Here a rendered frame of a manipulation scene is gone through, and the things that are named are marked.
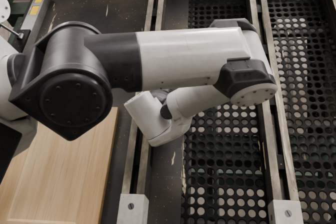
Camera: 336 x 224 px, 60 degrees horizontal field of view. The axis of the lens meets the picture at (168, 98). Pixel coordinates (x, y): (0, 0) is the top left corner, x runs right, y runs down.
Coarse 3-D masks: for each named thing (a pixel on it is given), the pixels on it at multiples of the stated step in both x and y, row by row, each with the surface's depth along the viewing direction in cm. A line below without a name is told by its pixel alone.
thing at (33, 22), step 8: (48, 0) 125; (40, 8) 119; (32, 16) 116; (40, 16) 119; (24, 24) 114; (32, 24) 114; (40, 24) 119; (32, 32) 113; (32, 40) 113; (24, 48) 108
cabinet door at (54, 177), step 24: (48, 144) 89; (72, 144) 88; (96, 144) 87; (24, 168) 86; (48, 168) 85; (72, 168) 84; (96, 168) 83; (0, 192) 82; (24, 192) 82; (48, 192) 81; (72, 192) 80; (96, 192) 80; (0, 216) 79; (24, 216) 79; (48, 216) 78; (72, 216) 77; (96, 216) 76
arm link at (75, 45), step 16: (64, 32) 42; (80, 32) 42; (128, 32) 43; (48, 48) 40; (64, 48) 38; (80, 48) 38; (96, 48) 39; (112, 48) 40; (128, 48) 40; (48, 64) 36; (96, 64) 37; (112, 64) 39; (128, 64) 40; (112, 80) 40; (128, 80) 41
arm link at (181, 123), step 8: (168, 96) 60; (168, 104) 60; (176, 104) 58; (176, 112) 59; (176, 120) 60; (184, 120) 60; (168, 128) 64; (176, 128) 61; (184, 128) 61; (160, 136) 63; (168, 136) 62; (176, 136) 62; (152, 144) 65; (160, 144) 65
